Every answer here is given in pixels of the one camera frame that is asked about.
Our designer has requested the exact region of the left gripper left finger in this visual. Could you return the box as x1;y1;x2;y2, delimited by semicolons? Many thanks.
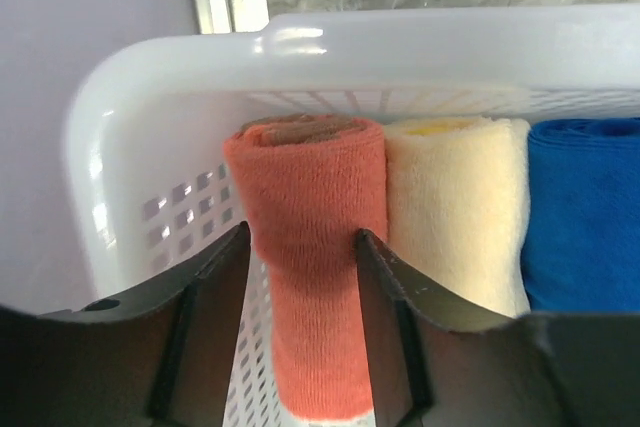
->
1;223;250;426

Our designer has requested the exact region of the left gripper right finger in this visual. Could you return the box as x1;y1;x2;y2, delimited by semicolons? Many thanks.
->
355;229;639;426

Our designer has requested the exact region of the brown orange bear towel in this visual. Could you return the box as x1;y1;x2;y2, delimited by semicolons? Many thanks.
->
224;114;387;426

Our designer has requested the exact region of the rolled beige towel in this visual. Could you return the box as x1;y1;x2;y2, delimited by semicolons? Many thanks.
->
385;117;530;332

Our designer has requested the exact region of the rolled blue towel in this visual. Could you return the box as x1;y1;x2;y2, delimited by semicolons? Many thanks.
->
521;118;639;313

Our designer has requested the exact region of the white plastic basket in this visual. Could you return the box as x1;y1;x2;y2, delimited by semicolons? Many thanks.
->
64;5;639;426

